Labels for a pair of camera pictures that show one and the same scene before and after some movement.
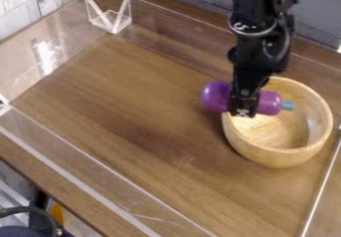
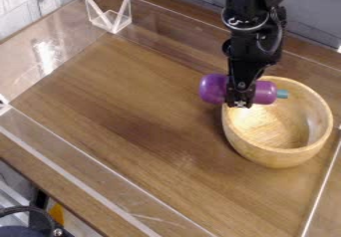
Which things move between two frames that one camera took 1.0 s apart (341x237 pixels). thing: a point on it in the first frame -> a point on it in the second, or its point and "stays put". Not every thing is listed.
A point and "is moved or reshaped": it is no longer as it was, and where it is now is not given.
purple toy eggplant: (217, 99) is moved or reshaped
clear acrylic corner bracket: (112, 20) stays put
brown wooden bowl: (280, 140) stays put
